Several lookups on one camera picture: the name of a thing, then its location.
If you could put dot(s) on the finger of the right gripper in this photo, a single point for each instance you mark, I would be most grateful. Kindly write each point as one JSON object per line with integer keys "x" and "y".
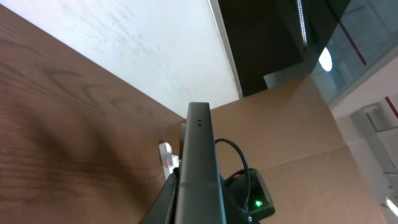
{"x": 164, "y": 208}

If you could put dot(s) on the Galaxy S25 Ultra smartphone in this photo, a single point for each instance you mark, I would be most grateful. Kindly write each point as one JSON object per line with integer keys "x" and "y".
{"x": 200, "y": 198}

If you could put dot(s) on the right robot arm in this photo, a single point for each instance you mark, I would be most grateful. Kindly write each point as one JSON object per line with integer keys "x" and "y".
{"x": 260, "y": 204}

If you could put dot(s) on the white power strip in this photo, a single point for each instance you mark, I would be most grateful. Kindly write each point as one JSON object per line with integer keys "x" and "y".
{"x": 169, "y": 160}

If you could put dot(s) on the brown cardboard sheet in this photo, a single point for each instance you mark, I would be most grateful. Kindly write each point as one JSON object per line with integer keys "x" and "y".
{"x": 291, "y": 137}

